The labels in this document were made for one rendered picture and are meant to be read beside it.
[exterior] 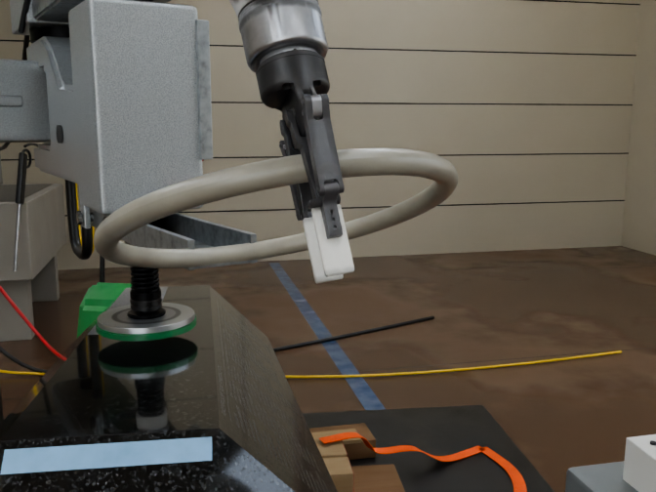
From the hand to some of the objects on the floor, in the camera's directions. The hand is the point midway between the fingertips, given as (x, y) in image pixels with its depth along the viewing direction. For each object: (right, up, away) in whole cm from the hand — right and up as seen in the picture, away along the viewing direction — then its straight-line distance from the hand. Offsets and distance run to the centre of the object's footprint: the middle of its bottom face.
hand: (327, 246), depth 70 cm
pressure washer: (-98, -76, +248) cm, 277 cm away
